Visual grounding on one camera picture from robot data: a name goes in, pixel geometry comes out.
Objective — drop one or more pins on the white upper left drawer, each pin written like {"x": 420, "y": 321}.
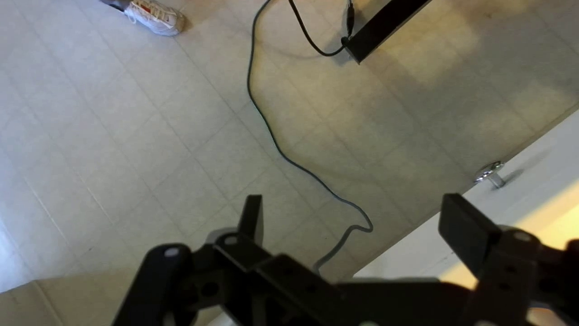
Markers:
{"x": 541, "y": 196}

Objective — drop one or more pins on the black stand foot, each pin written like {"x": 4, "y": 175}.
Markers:
{"x": 384, "y": 24}

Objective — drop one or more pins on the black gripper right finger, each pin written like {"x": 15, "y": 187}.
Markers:
{"x": 467, "y": 231}

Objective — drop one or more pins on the silver drawer knob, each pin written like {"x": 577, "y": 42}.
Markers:
{"x": 490, "y": 173}

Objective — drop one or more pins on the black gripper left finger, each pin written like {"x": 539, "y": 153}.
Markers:
{"x": 252, "y": 218}

